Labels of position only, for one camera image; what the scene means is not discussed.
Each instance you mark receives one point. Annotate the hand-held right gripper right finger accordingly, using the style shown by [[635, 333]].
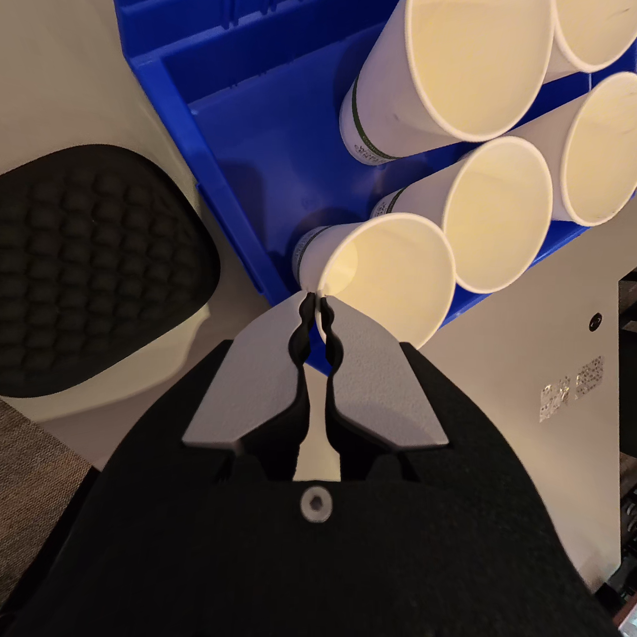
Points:
[[383, 388]]

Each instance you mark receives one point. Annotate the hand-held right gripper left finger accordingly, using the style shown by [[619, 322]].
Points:
[[249, 388]]

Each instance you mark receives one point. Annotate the white paper cup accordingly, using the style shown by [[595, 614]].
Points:
[[597, 30], [478, 60], [393, 279], [602, 149], [498, 214]]

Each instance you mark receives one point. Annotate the blue plastic bin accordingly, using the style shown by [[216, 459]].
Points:
[[259, 129]]

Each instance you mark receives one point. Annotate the black textured pad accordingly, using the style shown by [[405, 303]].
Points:
[[90, 269]]

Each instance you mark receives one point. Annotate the round table grommet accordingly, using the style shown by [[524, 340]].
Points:
[[596, 320]]

